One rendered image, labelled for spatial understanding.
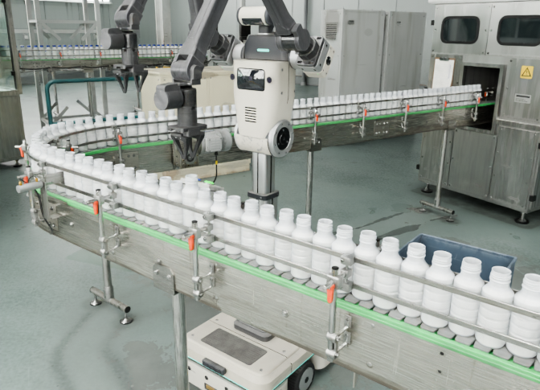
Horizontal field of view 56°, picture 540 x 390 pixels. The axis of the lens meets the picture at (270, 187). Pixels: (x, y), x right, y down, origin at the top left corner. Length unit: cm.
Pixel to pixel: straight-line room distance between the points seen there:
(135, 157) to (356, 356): 195
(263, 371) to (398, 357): 108
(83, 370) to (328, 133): 214
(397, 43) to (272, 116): 612
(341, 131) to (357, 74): 388
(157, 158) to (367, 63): 513
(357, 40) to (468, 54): 271
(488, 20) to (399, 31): 325
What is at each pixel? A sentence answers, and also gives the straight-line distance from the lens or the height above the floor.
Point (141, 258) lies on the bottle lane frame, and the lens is 175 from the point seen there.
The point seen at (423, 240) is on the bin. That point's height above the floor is 93.
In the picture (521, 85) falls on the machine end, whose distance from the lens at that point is 480.
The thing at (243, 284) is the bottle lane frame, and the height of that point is 94.
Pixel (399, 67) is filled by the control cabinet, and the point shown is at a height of 107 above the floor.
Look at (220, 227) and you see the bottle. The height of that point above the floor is 107.
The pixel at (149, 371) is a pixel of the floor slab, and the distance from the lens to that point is 272.
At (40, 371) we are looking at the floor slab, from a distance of 287.
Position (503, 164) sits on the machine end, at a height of 50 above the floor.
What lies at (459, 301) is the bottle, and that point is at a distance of 115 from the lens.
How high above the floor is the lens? 162
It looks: 17 degrees down
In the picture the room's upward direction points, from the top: 1 degrees clockwise
